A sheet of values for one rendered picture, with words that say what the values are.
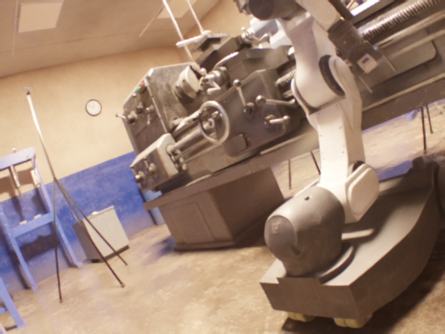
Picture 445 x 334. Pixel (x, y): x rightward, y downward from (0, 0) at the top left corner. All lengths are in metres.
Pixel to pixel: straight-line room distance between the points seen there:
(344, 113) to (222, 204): 1.21
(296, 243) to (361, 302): 0.21
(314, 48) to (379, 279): 0.71
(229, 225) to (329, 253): 1.32
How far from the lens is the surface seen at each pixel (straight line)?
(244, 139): 1.43
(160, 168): 2.09
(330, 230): 0.73
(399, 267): 0.77
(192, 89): 2.09
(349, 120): 0.95
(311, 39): 1.03
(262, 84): 1.32
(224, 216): 1.96
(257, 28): 1.71
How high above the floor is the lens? 0.51
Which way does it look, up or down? level
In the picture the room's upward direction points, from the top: 24 degrees counter-clockwise
